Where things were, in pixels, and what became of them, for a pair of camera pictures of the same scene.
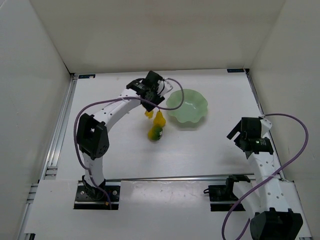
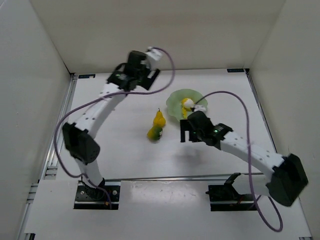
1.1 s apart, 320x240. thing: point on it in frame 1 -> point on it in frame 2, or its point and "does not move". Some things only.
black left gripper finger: (149, 107) -> (150, 79)
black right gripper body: (243, 144) -> (188, 125)
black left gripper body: (153, 103) -> (150, 78)
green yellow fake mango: (155, 133) does not move
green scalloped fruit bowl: (194, 108) does not move
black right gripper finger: (238, 141) -> (186, 125)
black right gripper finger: (237, 128) -> (194, 136)
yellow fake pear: (159, 119) does not move
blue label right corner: (235, 70) does not move
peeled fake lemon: (149, 114) -> (187, 104)
